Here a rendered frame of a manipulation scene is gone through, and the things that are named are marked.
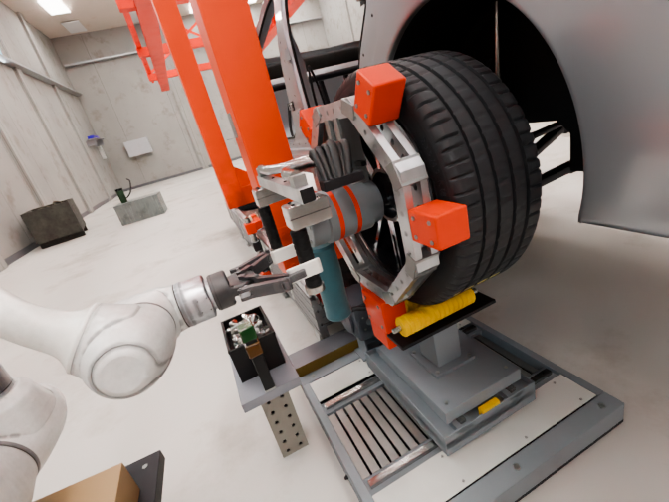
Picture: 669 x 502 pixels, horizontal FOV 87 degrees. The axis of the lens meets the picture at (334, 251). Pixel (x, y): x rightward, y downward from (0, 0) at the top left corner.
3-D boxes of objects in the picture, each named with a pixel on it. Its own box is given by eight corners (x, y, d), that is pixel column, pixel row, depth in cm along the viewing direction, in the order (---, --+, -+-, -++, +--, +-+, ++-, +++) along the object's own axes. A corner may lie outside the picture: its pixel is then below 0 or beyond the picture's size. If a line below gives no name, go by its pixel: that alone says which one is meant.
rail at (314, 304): (334, 323, 171) (324, 284, 163) (318, 331, 168) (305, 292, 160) (248, 226, 390) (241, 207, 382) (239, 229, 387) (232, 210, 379)
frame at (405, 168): (450, 323, 84) (414, 77, 64) (428, 335, 82) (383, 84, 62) (351, 260, 132) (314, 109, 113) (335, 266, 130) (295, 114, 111)
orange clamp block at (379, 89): (399, 119, 75) (407, 77, 68) (367, 128, 73) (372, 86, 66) (382, 103, 79) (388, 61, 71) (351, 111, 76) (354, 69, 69)
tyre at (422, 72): (402, 8, 97) (375, 187, 149) (325, 23, 90) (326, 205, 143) (612, 138, 62) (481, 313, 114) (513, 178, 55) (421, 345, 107)
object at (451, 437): (536, 401, 115) (534, 378, 112) (448, 459, 105) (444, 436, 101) (436, 332, 160) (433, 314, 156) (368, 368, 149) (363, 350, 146)
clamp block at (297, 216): (334, 217, 74) (327, 193, 72) (293, 232, 71) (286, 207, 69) (325, 213, 78) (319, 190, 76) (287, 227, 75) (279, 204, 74)
